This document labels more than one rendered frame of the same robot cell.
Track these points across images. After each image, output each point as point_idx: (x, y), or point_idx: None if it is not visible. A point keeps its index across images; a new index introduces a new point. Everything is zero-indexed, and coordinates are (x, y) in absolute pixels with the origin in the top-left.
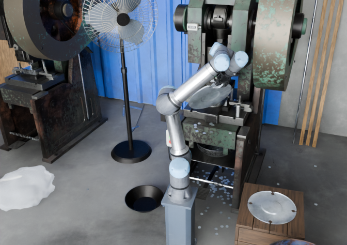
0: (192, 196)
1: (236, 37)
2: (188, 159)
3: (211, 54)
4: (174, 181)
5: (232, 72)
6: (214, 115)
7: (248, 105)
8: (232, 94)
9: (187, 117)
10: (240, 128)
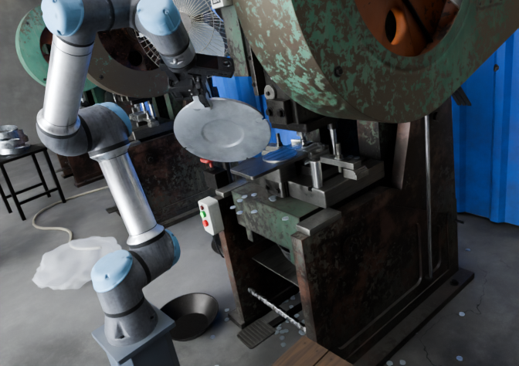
0: (147, 337)
1: None
2: (149, 257)
3: None
4: (97, 296)
5: (165, 56)
6: (250, 177)
7: (351, 165)
8: (333, 143)
9: (250, 182)
10: (318, 212)
